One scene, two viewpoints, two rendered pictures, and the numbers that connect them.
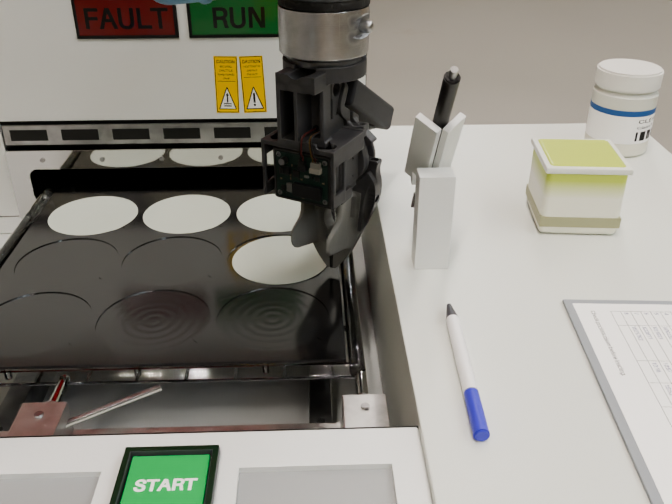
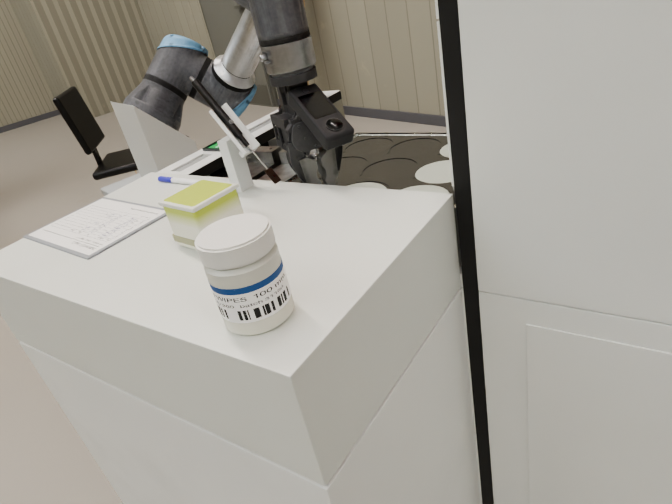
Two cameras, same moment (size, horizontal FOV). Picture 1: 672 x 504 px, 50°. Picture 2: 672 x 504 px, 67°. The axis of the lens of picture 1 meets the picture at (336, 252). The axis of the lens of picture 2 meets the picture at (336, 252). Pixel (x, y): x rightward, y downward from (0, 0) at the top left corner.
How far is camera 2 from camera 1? 128 cm
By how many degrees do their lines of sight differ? 105
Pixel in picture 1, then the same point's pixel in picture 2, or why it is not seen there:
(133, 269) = (391, 161)
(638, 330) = (134, 219)
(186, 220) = (433, 171)
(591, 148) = (194, 196)
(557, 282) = not seen: hidden behind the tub
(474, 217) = (259, 208)
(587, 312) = (158, 212)
